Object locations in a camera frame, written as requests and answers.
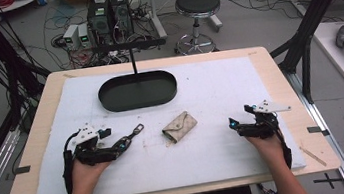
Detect black round stool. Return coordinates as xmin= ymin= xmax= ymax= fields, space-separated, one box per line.
xmin=168 ymin=0 xmax=228 ymax=58

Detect black frame post with cables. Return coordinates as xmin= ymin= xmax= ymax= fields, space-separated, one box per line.
xmin=0 ymin=0 xmax=59 ymax=136

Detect grey power supply unit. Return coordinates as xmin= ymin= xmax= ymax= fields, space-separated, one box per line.
xmin=61 ymin=23 xmax=83 ymax=53
xmin=76 ymin=22 xmax=93 ymax=50

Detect thin wooden stick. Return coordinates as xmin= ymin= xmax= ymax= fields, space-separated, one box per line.
xmin=299 ymin=143 xmax=327 ymax=171

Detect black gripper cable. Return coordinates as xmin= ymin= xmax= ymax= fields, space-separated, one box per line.
xmin=57 ymin=130 xmax=89 ymax=194
xmin=271 ymin=111 xmax=294 ymax=172

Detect black computer tower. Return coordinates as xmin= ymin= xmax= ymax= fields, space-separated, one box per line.
xmin=84 ymin=0 xmax=117 ymax=49
xmin=109 ymin=0 xmax=136 ymax=40

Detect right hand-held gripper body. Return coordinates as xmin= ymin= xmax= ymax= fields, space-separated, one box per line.
xmin=243 ymin=96 xmax=296 ymax=142

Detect white foam mat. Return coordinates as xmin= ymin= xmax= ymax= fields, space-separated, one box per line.
xmin=16 ymin=48 xmax=308 ymax=194

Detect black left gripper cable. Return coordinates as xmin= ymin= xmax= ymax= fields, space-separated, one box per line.
xmin=57 ymin=130 xmax=89 ymax=194

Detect black oval tray stand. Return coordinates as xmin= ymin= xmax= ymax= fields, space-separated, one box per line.
xmin=91 ymin=36 xmax=181 ymax=116

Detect metal key chain clasp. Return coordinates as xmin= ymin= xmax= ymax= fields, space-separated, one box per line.
xmin=125 ymin=123 xmax=146 ymax=141

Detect beige key case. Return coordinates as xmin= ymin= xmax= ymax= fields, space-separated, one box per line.
xmin=159 ymin=109 xmax=201 ymax=145

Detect black tape strip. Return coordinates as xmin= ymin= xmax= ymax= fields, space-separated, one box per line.
xmin=306 ymin=124 xmax=331 ymax=140
xmin=12 ymin=164 xmax=33 ymax=176

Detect black tape cross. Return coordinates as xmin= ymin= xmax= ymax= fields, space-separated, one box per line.
xmin=311 ymin=170 xmax=344 ymax=193

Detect person's right hand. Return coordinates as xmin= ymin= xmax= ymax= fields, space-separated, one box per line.
xmin=244 ymin=130 xmax=288 ymax=173

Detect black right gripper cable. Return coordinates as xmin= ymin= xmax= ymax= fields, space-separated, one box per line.
xmin=271 ymin=111 xmax=294 ymax=172

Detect person's left hand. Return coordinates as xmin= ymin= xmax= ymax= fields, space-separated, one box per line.
xmin=67 ymin=154 xmax=116 ymax=194

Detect black metal frame strut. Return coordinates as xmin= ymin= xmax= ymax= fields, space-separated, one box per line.
xmin=262 ymin=0 xmax=344 ymax=108

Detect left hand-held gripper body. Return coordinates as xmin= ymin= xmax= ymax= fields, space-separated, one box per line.
xmin=68 ymin=120 xmax=118 ymax=168

